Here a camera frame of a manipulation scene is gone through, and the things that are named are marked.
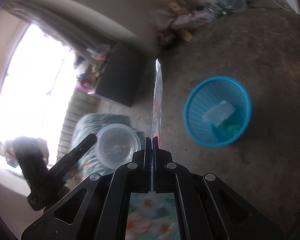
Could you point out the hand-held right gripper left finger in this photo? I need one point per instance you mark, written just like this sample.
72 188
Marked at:
143 160

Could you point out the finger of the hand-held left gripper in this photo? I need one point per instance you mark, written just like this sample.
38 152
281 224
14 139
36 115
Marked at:
82 145

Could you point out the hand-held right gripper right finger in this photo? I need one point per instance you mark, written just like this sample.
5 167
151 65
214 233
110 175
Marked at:
163 160

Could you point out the clear plastic cup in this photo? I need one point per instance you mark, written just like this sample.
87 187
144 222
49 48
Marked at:
115 145

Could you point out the blue plastic mesh basket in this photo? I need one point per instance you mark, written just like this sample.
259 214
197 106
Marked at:
197 130

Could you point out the clear red-printed plastic wrapper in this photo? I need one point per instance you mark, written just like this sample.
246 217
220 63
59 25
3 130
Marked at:
158 100

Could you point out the grey ribbed panel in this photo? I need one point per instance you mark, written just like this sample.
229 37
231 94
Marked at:
75 115

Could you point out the pile of colourful items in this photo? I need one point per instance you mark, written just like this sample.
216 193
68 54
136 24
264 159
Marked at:
92 72

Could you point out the white crumpled paper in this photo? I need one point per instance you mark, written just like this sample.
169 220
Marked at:
218 112

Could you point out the bright window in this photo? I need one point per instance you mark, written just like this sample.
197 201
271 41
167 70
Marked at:
32 85

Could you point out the dark cabinet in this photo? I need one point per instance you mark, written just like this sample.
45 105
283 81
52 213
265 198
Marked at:
125 75

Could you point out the pile of cloths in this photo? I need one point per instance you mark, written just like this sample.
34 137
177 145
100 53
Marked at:
180 17

